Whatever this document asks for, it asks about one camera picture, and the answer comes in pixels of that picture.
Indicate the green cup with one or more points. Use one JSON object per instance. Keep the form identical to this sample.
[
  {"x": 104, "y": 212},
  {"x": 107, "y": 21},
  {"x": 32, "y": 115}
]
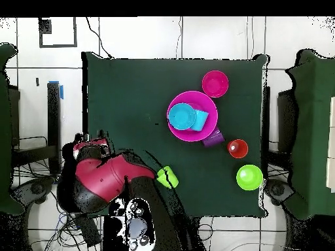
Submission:
[{"x": 170, "y": 179}]

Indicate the large pink bowl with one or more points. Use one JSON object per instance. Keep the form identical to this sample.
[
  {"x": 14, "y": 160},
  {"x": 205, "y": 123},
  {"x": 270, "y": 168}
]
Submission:
[{"x": 209, "y": 130}]

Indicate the small magenta bowl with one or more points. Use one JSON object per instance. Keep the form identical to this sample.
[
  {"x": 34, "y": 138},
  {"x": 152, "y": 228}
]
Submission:
[{"x": 215, "y": 83}]

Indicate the stack of white boxes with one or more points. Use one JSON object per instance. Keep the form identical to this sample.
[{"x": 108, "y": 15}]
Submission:
[{"x": 331, "y": 143}]

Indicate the small cyan bowl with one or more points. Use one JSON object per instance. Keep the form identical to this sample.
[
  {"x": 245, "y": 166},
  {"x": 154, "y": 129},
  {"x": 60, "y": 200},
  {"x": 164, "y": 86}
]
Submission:
[{"x": 182, "y": 116}]

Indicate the grey chair base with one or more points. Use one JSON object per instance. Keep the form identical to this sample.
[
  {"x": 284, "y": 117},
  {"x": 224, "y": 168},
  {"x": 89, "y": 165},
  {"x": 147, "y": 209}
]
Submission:
[
  {"x": 36, "y": 188},
  {"x": 277, "y": 189}
]

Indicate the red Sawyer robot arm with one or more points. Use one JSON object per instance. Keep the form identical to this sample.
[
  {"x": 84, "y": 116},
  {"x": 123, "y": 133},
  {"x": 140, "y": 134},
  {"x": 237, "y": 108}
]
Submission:
[{"x": 104, "y": 180}]

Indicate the orange red cup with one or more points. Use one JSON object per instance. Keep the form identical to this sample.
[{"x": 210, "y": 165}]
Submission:
[{"x": 237, "y": 148}]

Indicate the purple cup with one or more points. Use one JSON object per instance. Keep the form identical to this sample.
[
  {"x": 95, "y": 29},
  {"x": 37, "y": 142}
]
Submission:
[{"x": 216, "y": 138}]

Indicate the black metal stand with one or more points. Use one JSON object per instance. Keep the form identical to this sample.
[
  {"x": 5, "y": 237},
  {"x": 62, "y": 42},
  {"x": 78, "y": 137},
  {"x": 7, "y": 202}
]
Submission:
[{"x": 53, "y": 117}]

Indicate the blue tape strip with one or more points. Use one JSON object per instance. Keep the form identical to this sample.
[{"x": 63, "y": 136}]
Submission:
[{"x": 61, "y": 92}]

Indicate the small green bowl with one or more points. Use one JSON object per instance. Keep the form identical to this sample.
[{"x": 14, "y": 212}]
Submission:
[{"x": 249, "y": 177}]

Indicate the black box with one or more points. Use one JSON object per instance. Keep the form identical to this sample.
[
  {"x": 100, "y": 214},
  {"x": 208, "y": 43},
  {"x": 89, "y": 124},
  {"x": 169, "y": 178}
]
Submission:
[
  {"x": 286, "y": 123},
  {"x": 14, "y": 117}
]

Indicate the blue cup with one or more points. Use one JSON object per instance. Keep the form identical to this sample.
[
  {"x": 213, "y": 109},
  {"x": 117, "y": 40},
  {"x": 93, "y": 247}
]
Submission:
[{"x": 201, "y": 120}]

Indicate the dark green tablecloth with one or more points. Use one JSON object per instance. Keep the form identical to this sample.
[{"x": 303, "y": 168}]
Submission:
[{"x": 130, "y": 83}]

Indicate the green cloth side table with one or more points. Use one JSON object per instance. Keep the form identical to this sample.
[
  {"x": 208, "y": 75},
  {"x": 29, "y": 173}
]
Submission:
[
  {"x": 5, "y": 130},
  {"x": 314, "y": 130}
]

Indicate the black power strip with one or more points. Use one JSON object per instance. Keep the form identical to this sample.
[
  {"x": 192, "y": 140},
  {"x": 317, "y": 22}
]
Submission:
[{"x": 89, "y": 232}]

